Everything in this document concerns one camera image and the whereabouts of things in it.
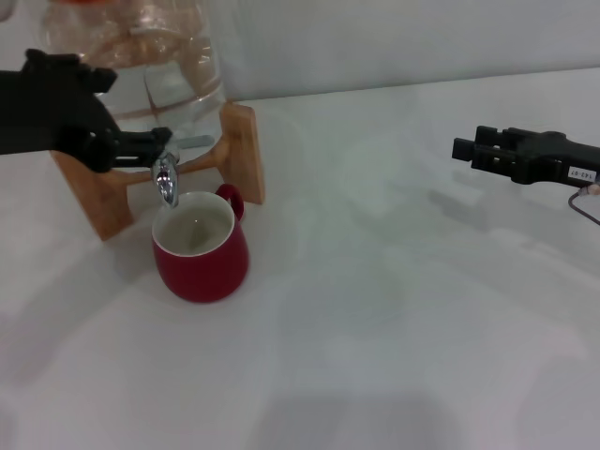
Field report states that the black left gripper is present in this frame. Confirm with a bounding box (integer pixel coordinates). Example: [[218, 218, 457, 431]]
[[0, 49, 174, 173]]

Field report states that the clear glass water dispenser jar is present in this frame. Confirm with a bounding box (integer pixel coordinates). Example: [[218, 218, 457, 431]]
[[37, 0, 227, 163]]

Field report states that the red ceramic cup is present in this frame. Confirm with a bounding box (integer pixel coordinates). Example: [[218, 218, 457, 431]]
[[151, 183, 250, 305]]

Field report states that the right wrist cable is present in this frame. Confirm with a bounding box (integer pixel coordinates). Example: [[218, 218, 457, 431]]
[[567, 183, 600, 221]]

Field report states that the chrome faucet with lever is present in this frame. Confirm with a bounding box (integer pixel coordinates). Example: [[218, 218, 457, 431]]
[[150, 134, 216, 208]]

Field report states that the wooden dispenser stand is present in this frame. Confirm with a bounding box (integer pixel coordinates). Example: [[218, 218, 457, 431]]
[[51, 101, 266, 243]]

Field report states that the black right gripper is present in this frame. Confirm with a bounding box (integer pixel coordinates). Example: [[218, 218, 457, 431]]
[[451, 125, 600, 186]]

